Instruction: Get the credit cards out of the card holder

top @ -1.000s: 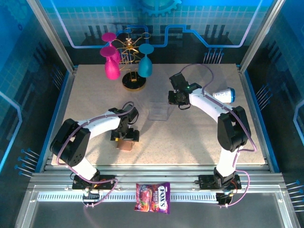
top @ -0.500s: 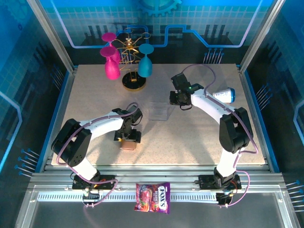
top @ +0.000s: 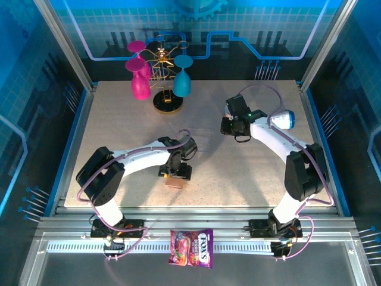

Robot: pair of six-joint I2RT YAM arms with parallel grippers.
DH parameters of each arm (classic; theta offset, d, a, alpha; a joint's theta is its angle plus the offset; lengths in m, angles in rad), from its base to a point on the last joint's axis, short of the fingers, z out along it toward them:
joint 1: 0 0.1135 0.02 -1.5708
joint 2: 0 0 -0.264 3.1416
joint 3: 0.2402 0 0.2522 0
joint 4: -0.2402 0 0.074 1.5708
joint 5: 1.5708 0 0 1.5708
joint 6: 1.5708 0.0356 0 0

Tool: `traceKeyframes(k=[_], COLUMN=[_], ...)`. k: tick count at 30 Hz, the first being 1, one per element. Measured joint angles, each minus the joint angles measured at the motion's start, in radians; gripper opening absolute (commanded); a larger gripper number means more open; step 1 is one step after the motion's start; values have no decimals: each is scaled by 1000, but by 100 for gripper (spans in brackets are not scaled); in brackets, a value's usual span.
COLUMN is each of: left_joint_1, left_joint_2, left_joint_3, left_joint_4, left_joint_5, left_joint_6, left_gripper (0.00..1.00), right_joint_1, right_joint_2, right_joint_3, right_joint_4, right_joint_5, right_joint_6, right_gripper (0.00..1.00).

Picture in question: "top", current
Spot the white cup with blue lid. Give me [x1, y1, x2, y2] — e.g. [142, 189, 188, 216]
[266, 109, 295, 130]

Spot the blue wine glass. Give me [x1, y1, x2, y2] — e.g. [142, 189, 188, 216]
[172, 55, 193, 98]

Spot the purple Fox's candy bag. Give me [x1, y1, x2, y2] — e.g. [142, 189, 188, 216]
[167, 228, 214, 269]

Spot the pink wine glass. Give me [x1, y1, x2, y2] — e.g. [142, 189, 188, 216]
[124, 58, 152, 101]

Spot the small black connector board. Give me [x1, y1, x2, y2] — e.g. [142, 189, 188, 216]
[272, 243, 291, 257]
[104, 241, 126, 254]

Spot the aluminium frame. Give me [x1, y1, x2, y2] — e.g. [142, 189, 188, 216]
[17, 0, 377, 286]

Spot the gold wire glass rack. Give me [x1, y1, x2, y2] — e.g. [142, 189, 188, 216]
[145, 34, 190, 116]

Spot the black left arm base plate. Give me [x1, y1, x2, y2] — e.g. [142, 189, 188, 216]
[90, 219, 145, 239]

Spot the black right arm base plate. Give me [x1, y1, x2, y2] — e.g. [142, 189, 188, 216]
[248, 219, 303, 239]

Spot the white slotted cable duct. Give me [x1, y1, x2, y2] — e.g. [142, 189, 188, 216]
[47, 241, 273, 254]

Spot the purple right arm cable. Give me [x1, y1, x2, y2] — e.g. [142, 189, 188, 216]
[242, 85, 334, 262]

